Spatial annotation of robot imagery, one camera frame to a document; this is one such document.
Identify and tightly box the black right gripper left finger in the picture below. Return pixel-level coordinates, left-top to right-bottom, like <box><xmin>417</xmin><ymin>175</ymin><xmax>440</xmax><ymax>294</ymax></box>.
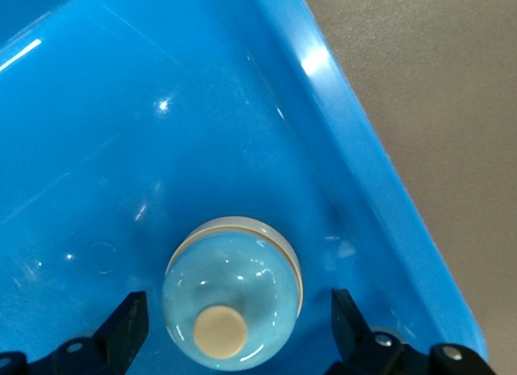
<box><xmin>0</xmin><ymin>290</ymin><xmax>150</xmax><ymax>375</ymax></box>

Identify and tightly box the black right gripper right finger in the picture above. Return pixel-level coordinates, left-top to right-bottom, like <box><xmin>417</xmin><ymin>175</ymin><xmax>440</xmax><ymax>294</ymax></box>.
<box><xmin>325</xmin><ymin>288</ymin><xmax>492</xmax><ymax>375</ymax></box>

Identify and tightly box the blue desk bell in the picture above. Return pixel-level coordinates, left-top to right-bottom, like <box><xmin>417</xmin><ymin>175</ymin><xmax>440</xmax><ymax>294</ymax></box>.
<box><xmin>161</xmin><ymin>215</ymin><xmax>304</xmax><ymax>372</ymax></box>

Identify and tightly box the blue plastic tray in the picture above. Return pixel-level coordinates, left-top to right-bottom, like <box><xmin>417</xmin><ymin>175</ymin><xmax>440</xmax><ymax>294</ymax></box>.
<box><xmin>0</xmin><ymin>0</ymin><xmax>488</xmax><ymax>375</ymax></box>

